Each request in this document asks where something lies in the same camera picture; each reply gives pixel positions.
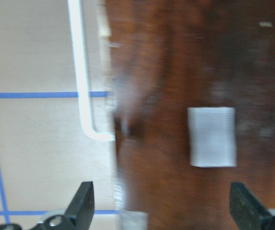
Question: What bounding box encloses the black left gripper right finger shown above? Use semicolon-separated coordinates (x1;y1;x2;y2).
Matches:
229;182;275;230

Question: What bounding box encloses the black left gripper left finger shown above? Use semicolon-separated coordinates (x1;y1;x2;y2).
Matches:
35;182;94;230

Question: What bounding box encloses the white drawer handle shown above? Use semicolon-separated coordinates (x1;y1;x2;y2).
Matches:
67;0;115;142

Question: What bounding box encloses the dark wooden drawer cabinet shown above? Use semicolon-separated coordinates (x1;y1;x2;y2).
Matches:
105;0;275;230

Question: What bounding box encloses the brown paper table mat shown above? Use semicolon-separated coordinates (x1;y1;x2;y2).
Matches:
0;0;119;230

